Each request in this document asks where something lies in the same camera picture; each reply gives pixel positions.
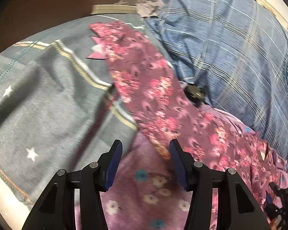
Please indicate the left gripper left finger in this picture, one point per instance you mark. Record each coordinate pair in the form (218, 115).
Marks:
(55, 208)

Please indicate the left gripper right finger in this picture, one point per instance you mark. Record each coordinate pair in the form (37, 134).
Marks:
(237, 207)

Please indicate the maroon floral garment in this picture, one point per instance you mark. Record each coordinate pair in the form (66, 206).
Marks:
(153, 96)

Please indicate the purple flowered cloth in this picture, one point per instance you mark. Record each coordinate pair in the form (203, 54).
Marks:
(146, 193)

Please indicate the grey star patterned cloth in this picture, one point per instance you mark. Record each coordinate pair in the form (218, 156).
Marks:
(58, 108)

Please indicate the small black round object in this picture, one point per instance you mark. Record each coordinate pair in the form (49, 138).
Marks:
(195, 94)

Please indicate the blue plaid bedsheet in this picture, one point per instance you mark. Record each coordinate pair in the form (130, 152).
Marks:
(238, 51)

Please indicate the crumpled grey brown cloth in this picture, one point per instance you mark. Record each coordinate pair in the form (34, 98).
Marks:
(145, 8)

